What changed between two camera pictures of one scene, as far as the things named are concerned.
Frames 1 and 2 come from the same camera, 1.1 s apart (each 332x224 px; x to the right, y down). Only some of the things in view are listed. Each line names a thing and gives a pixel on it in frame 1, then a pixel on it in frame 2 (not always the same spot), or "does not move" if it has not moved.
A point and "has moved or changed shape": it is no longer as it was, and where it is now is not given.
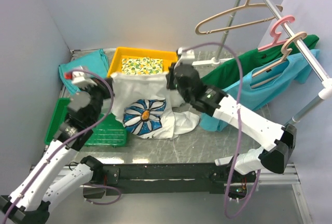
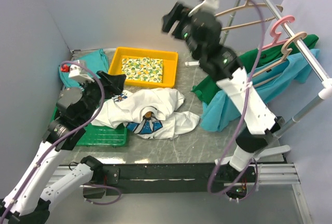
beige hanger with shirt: [302, 35] does not move
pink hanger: [275, 34] does not move
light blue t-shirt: [263, 82] does not move
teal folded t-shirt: [96, 61] does not move
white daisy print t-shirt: [148, 109] has moved or changed shape
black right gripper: [170, 77] to [177, 13]
